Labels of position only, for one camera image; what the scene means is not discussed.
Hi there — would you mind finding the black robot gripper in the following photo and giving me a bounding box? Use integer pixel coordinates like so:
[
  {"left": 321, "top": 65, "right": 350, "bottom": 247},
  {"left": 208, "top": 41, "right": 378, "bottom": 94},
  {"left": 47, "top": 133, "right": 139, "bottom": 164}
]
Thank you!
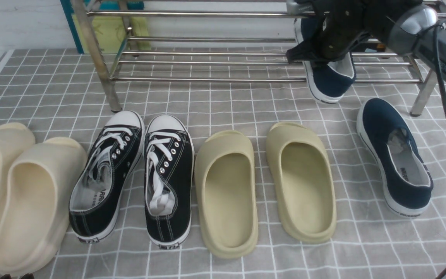
[{"left": 286, "top": 0, "right": 421, "bottom": 64}]

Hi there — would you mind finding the navy slip-on shoe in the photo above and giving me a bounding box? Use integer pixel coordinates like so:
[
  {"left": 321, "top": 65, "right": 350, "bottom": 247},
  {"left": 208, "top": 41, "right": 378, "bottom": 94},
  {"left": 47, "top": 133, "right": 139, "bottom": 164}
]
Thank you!
[
  {"left": 356, "top": 98, "right": 434, "bottom": 218},
  {"left": 294, "top": 17, "right": 357, "bottom": 104}
]

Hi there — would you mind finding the olive slipper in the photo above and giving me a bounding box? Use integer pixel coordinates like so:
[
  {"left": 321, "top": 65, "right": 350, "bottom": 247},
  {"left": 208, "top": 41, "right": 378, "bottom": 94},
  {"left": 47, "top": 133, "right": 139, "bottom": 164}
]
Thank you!
[
  {"left": 265, "top": 122, "right": 337, "bottom": 244},
  {"left": 194, "top": 129, "right": 259, "bottom": 258}
]

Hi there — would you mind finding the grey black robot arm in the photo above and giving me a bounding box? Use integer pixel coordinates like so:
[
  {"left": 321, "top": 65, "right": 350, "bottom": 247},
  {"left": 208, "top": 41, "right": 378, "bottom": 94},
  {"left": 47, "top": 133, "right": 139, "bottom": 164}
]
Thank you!
[{"left": 286, "top": 0, "right": 446, "bottom": 83}]

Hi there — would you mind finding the silver metal shoe rack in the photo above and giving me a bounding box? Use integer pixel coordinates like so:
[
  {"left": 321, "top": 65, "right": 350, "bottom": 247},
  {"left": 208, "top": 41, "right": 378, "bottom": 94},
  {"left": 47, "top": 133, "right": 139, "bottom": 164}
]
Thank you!
[{"left": 71, "top": 0, "right": 446, "bottom": 116}]

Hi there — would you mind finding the black canvas sneaker right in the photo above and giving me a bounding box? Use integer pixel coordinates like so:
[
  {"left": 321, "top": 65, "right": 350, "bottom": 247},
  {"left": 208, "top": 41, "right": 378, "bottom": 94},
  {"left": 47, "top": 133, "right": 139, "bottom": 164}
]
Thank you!
[{"left": 144, "top": 115, "right": 194, "bottom": 250}]

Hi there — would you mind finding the black canvas sneaker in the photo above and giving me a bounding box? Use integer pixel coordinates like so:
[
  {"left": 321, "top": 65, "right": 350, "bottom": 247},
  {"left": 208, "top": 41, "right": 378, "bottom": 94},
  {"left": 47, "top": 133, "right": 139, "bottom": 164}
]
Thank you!
[
  {"left": 144, "top": 115, "right": 194, "bottom": 250},
  {"left": 69, "top": 110, "right": 145, "bottom": 244}
]

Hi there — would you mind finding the teal yellow-green book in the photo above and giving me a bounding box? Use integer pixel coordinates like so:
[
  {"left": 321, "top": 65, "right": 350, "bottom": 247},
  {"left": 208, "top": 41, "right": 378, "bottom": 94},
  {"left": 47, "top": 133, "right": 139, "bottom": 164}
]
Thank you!
[{"left": 60, "top": 0, "right": 149, "bottom": 54}]

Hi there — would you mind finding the black canvas sneaker left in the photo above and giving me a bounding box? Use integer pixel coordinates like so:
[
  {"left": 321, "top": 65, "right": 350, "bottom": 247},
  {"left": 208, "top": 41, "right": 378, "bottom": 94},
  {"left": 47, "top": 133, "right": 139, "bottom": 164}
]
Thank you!
[{"left": 69, "top": 110, "right": 145, "bottom": 244}]

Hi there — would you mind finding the grey checked floor cloth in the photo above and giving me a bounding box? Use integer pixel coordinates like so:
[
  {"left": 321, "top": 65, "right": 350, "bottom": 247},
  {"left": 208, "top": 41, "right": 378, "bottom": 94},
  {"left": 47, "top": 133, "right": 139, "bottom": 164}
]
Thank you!
[{"left": 0, "top": 49, "right": 446, "bottom": 279}]

